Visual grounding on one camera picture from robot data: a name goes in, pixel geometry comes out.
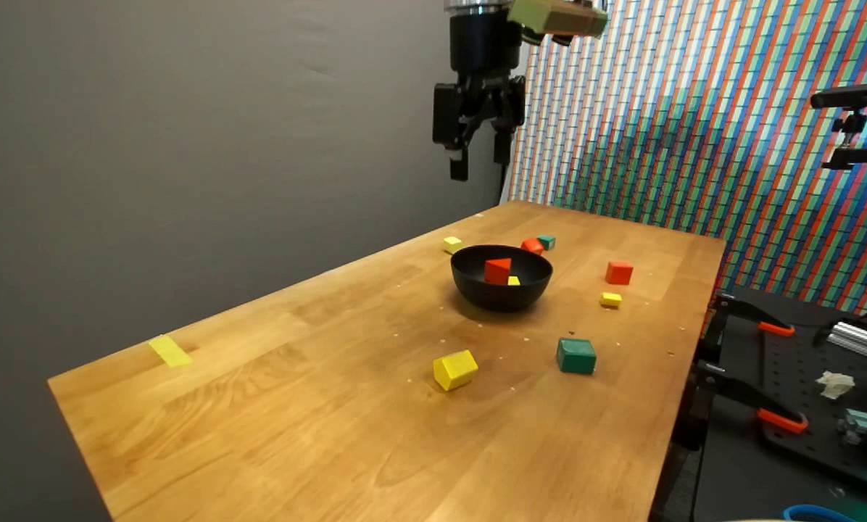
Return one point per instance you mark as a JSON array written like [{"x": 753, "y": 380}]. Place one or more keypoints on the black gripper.
[{"x": 483, "y": 47}]

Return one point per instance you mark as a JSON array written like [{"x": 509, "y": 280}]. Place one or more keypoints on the red triangular wooden prism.
[{"x": 498, "y": 271}]

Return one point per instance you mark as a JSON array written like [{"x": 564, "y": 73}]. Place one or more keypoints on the large yellow wooden block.
[{"x": 453, "y": 369}]

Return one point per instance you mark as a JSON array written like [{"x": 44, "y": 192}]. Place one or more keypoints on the teal wooden block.
[
  {"x": 548, "y": 241},
  {"x": 579, "y": 355}
]

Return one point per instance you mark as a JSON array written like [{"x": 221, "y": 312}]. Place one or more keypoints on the black bowl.
[{"x": 504, "y": 297}]

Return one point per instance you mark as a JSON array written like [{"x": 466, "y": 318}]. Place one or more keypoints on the small yellow wooden cube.
[
  {"x": 450, "y": 245},
  {"x": 611, "y": 300}
]

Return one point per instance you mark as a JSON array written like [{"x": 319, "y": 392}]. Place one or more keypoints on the orange wooden block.
[
  {"x": 618, "y": 273},
  {"x": 531, "y": 245}
]

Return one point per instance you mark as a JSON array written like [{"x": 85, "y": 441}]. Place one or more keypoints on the colourful patterned panel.
[{"x": 693, "y": 116}]

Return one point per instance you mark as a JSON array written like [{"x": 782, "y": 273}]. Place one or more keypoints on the grey fabric backdrop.
[{"x": 160, "y": 145}]

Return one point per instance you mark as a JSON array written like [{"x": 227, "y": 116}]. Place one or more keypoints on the black orange bar clamp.
[
  {"x": 741, "y": 315},
  {"x": 741, "y": 392}
]

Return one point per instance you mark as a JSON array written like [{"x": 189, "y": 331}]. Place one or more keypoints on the black pegboard table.
[{"x": 811, "y": 363}]

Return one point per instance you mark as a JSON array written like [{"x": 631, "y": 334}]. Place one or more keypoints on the white bar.
[{"x": 857, "y": 338}]

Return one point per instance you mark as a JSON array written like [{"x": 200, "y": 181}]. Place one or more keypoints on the white crumpled object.
[{"x": 836, "y": 384}]

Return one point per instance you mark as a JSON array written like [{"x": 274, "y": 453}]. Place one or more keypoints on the tan wrist camera box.
[{"x": 557, "y": 18}]

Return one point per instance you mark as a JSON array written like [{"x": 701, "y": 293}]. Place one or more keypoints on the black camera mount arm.
[{"x": 854, "y": 97}]

